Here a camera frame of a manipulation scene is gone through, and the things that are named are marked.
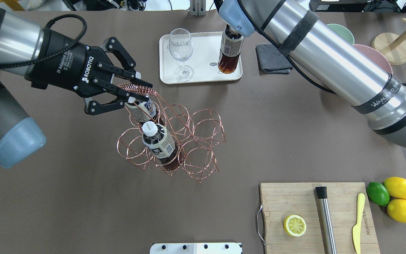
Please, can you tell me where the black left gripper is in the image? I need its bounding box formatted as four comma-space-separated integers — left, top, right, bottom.
25, 37, 153, 115

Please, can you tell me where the copper wire bottle basket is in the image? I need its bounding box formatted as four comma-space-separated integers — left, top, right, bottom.
117, 84, 226, 180

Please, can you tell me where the tea bottle front rack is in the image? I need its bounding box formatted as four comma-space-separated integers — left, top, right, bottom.
218, 25, 244, 74

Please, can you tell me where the tea bottle rack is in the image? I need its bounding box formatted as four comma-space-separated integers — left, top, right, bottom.
125, 97, 164, 127
142, 121, 182, 171
218, 25, 244, 74

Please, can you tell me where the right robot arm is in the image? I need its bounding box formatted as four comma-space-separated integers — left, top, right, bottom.
214, 0, 406, 147

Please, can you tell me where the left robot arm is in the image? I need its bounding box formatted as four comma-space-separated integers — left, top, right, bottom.
0, 8, 152, 168

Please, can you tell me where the tea bottle upper rack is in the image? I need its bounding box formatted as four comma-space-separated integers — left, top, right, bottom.
125, 97, 164, 127

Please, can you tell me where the tea bottle right rack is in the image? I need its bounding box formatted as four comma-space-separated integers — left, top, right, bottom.
142, 121, 182, 171

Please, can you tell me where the clear wine glass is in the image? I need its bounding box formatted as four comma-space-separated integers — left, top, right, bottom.
169, 28, 194, 82

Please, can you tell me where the cream rabbit tray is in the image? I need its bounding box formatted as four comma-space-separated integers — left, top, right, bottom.
159, 32, 243, 85

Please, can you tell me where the grey folded cloth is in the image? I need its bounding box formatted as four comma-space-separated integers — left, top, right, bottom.
255, 44, 293, 74

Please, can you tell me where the bamboo cutting board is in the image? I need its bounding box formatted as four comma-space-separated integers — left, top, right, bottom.
260, 183, 366, 254

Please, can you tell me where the mint green bowl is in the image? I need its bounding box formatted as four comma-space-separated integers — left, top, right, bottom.
326, 24, 355, 45

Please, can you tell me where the half lemon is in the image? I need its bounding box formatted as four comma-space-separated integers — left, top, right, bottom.
283, 215, 307, 237

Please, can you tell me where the steel muddler black tip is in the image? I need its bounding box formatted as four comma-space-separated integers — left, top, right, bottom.
315, 186, 337, 254

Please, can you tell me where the pink bowl with ice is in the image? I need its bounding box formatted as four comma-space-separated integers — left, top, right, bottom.
353, 44, 393, 74

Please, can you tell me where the wooden cup stand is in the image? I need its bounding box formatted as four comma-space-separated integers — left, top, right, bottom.
371, 18, 406, 66

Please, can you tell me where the yellow plastic knife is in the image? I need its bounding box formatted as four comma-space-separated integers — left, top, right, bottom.
352, 193, 365, 254

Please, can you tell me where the green lime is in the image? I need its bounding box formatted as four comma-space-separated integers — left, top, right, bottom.
366, 182, 390, 206

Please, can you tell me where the upper yellow lemon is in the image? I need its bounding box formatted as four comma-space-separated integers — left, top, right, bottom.
382, 177, 406, 200

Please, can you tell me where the yellow lemon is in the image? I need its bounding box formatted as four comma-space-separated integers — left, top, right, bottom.
386, 199, 406, 223
382, 177, 406, 200

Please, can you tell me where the lower yellow lemon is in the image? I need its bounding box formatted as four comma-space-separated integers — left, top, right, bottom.
386, 199, 406, 223

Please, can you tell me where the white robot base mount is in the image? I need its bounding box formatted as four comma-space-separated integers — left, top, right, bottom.
149, 242, 243, 254

